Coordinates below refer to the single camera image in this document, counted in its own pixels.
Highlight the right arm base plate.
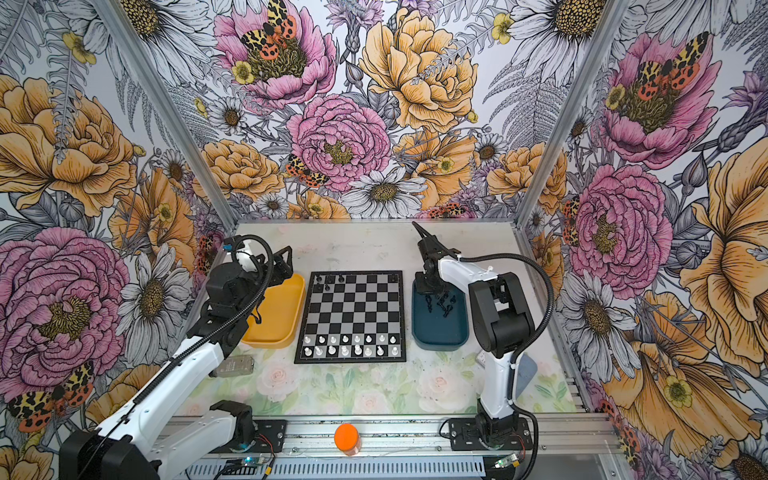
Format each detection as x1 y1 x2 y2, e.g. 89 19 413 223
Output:
445 415 533 452

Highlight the grey rectangular object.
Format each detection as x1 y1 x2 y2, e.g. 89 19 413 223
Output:
210 355 255 378

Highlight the black white chessboard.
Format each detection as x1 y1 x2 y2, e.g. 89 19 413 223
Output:
294 270 407 365

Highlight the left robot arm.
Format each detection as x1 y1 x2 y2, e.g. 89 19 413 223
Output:
59 234 294 479

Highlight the teal plastic tray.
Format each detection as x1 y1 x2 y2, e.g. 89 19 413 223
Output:
411 282 469 351

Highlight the aluminium front rail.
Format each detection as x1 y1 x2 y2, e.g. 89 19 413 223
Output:
254 412 621 458

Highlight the yellow plastic tray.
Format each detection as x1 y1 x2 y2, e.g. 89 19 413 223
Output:
241 273 306 349

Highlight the grey blue oval object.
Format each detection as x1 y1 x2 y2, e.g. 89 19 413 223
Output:
515 353 538 398

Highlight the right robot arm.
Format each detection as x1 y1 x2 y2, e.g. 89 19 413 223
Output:
412 222 552 446

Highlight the white vented cable duct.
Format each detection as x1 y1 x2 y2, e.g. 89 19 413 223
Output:
177 456 486 479

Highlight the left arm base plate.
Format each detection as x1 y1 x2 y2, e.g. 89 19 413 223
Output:
212 419 288 454

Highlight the orange round button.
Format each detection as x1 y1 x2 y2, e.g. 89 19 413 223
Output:
334 423 361 456

